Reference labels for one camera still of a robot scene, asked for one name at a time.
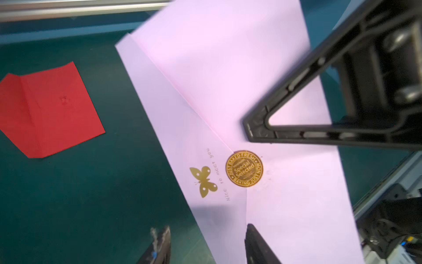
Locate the red envelope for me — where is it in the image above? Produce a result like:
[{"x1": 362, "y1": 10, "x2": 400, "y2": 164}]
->
[{"x1": 1, "y1": 62, "x2": 105, "y2": 158}]

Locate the aluminium rail back frame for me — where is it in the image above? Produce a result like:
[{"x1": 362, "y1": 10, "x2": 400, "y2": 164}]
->
[{"x1": 1, "y1": 0, "x2": 170, "y2": 22}]

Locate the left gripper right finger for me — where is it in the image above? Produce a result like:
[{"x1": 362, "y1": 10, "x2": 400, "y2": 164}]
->
[{"x1": 245, "y1": 224, "x2": 281, "y2": 264}]

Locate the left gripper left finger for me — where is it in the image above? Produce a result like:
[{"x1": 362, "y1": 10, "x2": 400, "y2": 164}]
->
[{"x1": 137, "y1": 225, "x2": 171, "y2": 264}]

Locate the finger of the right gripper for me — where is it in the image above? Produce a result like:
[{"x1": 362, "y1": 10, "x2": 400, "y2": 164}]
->
[{"x1": 242, "y1": 1, "x2": 422, "y2": 150}]

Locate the lilac envelope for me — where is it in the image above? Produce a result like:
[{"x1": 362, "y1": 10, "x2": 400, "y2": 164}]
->
[{"x1": 116, "y1": 1, "x2": 364, "y2": 264}]

